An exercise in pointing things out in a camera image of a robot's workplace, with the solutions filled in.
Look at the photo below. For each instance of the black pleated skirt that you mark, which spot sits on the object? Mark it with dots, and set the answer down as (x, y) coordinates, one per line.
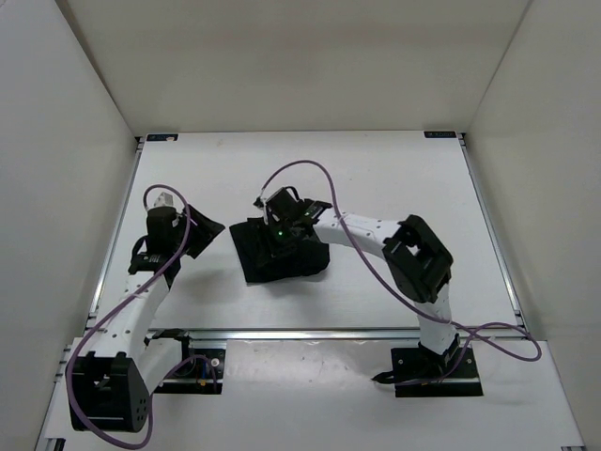
(311, 258)

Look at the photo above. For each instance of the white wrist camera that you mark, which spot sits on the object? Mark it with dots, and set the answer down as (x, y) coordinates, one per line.
(163, 200)
(263, 202)

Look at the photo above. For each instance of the right blue table label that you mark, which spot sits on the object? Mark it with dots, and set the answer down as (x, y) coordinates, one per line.
(439, 135)

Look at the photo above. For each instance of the blue table label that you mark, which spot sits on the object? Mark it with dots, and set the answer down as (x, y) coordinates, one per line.
(439, 135)
(162, 137)

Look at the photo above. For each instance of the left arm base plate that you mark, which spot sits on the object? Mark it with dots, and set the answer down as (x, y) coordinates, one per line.
(198, 370)

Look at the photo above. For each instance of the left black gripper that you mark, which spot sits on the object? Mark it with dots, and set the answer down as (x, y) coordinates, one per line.
(207, 227)

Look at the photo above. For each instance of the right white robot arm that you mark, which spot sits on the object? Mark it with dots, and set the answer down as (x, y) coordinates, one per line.
(419, 263)

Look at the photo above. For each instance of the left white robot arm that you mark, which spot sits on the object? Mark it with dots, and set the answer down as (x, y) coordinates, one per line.
(115, 370)

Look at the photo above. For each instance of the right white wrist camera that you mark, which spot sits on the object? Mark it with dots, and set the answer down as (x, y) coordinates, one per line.
(263, 202)

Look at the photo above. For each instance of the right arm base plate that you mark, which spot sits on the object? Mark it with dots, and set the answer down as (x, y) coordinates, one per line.
(413, 375)

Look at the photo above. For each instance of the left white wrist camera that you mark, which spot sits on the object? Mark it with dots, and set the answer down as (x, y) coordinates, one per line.
(163, 200)

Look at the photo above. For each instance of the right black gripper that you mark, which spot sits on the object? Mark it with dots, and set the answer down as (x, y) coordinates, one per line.
(273, 247)

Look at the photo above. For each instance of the front aluminium rail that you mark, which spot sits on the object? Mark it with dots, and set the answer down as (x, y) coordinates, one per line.
(306, 335)

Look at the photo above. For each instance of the left blue table label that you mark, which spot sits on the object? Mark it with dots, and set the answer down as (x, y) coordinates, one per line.
(162, 137)

